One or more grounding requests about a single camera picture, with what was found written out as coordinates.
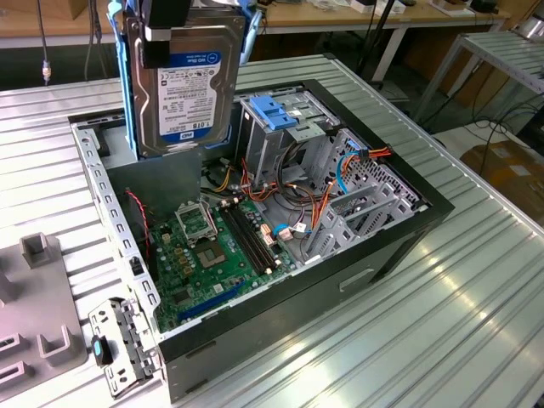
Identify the hard disk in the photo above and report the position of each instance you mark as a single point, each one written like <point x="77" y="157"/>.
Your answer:
<point x="191" y="106"/>

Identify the grey metal disk bay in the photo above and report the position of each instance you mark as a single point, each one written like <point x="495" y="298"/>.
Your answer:
<point x="384" y="187"/>

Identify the black RAM slot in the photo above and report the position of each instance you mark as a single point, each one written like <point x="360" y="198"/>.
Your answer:
<point x="253" y="234"/>
<point x="242" y="239"/>
<point x="258" y="231"/>
<point x="247" y="237"/>

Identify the metal optical drive cage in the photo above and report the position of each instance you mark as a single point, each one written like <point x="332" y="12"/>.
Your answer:
<point x="263" y="149"/>

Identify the blue plastic drive latch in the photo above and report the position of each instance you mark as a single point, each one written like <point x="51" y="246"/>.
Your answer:
<point x="268" y="111"/>

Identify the green motherboard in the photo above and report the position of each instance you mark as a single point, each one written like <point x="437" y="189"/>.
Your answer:
<point x="200" y="289"/>

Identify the grey power supply box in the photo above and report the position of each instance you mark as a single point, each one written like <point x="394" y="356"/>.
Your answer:
<point x="161" y="187"/>

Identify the blue expansion slot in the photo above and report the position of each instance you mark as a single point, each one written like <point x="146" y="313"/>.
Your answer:
<point x="212" y="301"/>

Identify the black open PC case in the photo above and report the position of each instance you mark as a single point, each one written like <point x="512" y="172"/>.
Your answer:
<point x="276" y="327"/>

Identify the brown cardboard box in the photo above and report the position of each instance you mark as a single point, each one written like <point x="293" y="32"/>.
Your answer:
<point x="506" y="170"/>

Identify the grey plastic parts rack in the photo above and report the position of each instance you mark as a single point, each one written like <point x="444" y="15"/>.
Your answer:
<point x="38" y="297"/>

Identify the small metal slat table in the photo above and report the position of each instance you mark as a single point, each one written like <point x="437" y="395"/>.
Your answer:
<point x="501" y="55"/>

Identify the metal expansion bracket holder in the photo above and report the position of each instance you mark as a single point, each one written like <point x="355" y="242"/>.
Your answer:
<point x="127" y="340"/>

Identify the black blue bracket latch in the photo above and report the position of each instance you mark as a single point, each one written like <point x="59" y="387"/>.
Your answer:
<point x="102" y="350"/>

